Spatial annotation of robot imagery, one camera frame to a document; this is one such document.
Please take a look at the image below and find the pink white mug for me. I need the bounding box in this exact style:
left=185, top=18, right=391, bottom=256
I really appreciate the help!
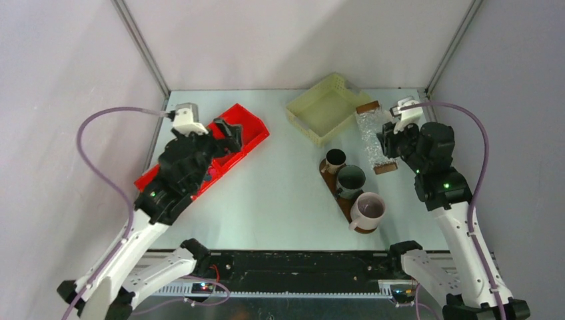
left=348, top=192, right=386, bottom=233

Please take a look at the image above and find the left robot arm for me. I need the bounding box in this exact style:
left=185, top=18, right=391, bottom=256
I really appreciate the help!
left=57, top=118, right=243, bottom=318

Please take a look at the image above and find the cream plastic basket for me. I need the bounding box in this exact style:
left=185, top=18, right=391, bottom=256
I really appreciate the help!
left=286, top=73, right=372, bottom=147

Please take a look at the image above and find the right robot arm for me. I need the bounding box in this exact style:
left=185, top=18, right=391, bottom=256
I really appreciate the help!
left=377, top=122, right=531, bottom=319

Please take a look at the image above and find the red divided organizer bin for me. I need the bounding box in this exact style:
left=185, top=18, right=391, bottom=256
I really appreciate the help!
left=135, top=103, right=270, bottom=204

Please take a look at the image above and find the brown oval wooden tray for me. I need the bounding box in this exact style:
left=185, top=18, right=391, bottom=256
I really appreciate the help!
left=319, top=159, right=358, bottom=223

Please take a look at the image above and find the dark green mug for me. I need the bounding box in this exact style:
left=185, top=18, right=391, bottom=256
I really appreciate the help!
left=334, top=165, right=366, bottom=200

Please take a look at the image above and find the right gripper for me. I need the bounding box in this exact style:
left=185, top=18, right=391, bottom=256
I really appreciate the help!
left=376, top=117, right=426, bottom=174

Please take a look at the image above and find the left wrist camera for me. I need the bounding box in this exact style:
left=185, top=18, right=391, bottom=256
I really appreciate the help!
left=167, top=103, right=209, bottom=136

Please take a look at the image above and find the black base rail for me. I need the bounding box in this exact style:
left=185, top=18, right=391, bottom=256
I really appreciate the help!
left=193, top=250, right=414, bottom=294

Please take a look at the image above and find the brown mug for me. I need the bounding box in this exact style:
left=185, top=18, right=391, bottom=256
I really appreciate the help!
left=320, top=149, right=346, bottom=175

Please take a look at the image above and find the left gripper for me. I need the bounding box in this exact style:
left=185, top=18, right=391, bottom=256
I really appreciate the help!
left=172, top=117, right=242, bottom=192

